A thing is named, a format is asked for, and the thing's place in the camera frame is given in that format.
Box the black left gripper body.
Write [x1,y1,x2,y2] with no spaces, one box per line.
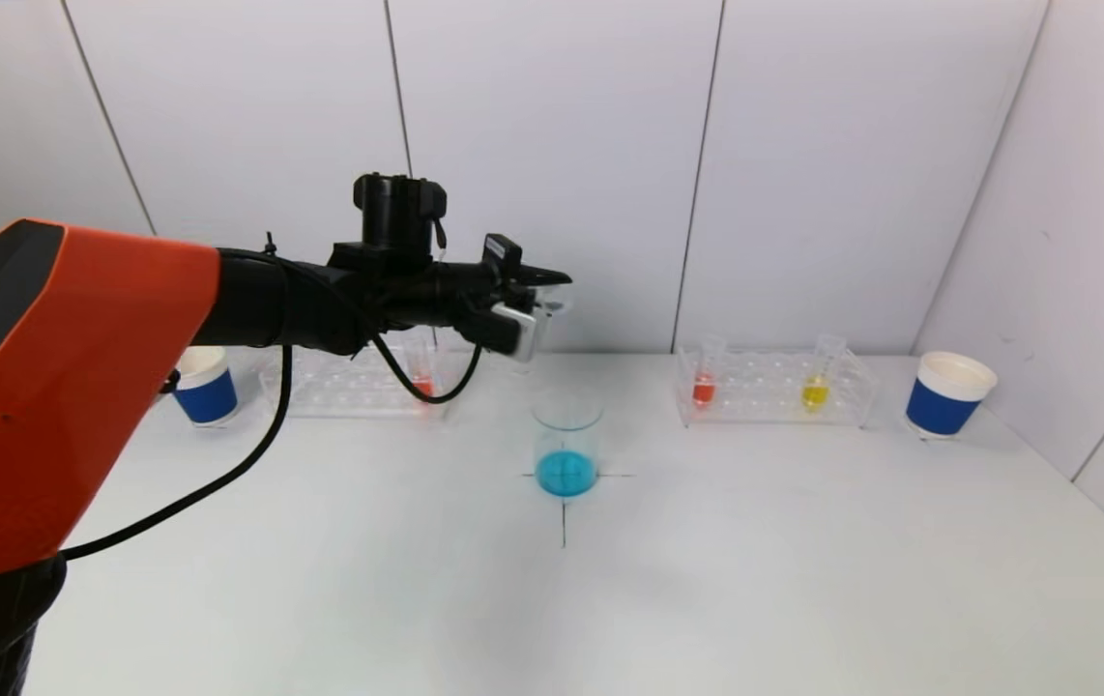
[432,233,523,328]

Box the test tube with blue pigment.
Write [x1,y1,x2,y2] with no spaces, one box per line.
[513,288,574,376]

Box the test tube with red pigment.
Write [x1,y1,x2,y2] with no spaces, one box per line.
[406,338,438,405]
[691,334,730,408]

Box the clear glass beaker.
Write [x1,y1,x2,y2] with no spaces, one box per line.
[530,386,606,499]

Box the clear acrylic test tube rack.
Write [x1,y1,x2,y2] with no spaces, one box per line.
[259,346,453,421]
[672,345,879,430]

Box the test tube with yellow pigment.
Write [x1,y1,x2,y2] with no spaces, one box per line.
[799,333,849,415]

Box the blue and white paper cup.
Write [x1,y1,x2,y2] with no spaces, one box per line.
[904,350,1000,442]
[171,345,240,428]

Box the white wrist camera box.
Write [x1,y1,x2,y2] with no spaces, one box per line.
[498,299,554,364]

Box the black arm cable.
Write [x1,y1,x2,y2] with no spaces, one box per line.
[59,232,485,563]

